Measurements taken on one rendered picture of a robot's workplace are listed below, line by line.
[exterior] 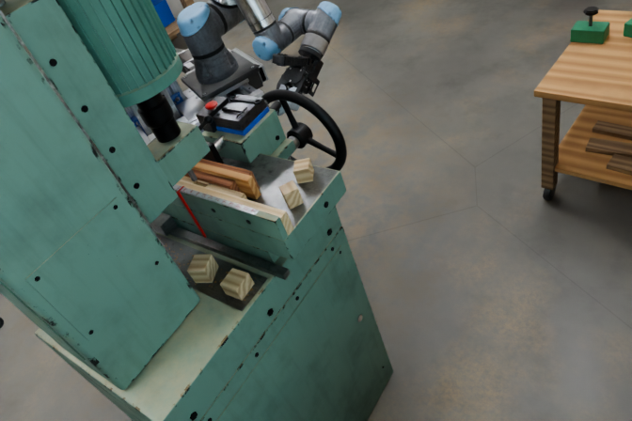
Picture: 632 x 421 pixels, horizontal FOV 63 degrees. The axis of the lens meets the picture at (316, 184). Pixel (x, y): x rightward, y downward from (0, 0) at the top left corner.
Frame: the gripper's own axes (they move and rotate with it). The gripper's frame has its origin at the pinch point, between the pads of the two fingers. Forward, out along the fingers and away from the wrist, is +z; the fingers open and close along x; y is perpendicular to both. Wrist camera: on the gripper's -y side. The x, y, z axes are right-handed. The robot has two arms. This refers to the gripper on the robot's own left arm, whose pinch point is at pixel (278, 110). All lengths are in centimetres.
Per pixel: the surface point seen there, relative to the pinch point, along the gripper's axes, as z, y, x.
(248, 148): 16.9, -21.4, -16.4
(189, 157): 25.2, -36.2, -16.8
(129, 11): 9, -64, -21
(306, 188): 21.0, -20.5, -35.4
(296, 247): 33, -22, -41
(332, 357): 55, 16, -38
